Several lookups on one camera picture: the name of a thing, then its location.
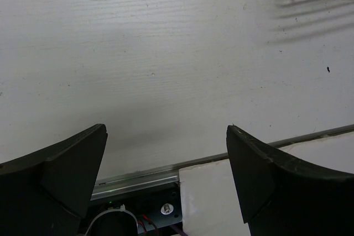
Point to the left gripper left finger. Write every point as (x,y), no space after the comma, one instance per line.
(48,192)

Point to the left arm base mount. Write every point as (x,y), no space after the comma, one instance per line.
(152,211)

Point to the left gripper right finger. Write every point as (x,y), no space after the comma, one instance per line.
(280,194)

